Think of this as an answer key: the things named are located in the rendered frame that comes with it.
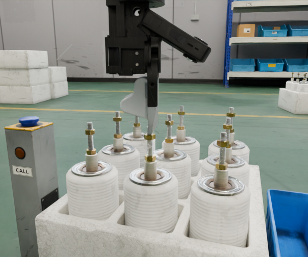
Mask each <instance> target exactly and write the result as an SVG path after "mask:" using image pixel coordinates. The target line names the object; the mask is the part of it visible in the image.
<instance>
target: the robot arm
mask: <svg viewBox="0 0 308 257"><path fill-rule="evenodd" d="M164 5H165V0H106V6H107V7H108V13H109V35H107V37H105V51H106V73H109V74H118V75H119V76H133V74H145V73H147V76H141V77H139V78H138V79H136V81H135V83H134V92H133V93H131V94H129V95H127V96H126V97H125V98H124V99H123V100H122V101H121V102H120V108H121V110H122V111H123V112H124V113H127V114H131V115H135V116H138V117H142V118H145V119H147V120H148V134H152V133H153V132H154V130H155V128H156V126H157V125H158V103H159V73H161V42H162V41H164V42H166V43H167V44H169V45H171V46H172V47H174V48H175V49H177V50H179V51H180V52H181V53H183V56H184V57H186V58H187V59H188V60H189V61H192V62H194V63H197V62H198V63H203V62H205V61H206V59H207V57H208V56H209V54H210V52H211V48H210V47H208V44H207V43H205V42H204V41H203V40H201V39H199V38H198V37H195V36H194V37H193V36H191V35H190V34H188V33H186V32H185V31H183V30H182V29H180V28H179V27H177V26H175V25H174V24H172V23H171V22H169V21H168V20H166V19H164V18H163V17H162V16H160V15H158V14H157V13H155V12H154V11H152V10H151V9H150V8H158V7H162V6H164ZM137 10H139V11H138V14H139V15H138V16H136V15H135V12H136V11H137ZM108 51H109V58H108Z"/></svg>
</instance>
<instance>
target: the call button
mask: <svg viewBox="0 0 308 257"><path fill-rule="evenodd" d="M38 121H39V117H36V116H27V117H21V118H19V123H21V125H22V126H33V125H37V122H38Z"/></svg>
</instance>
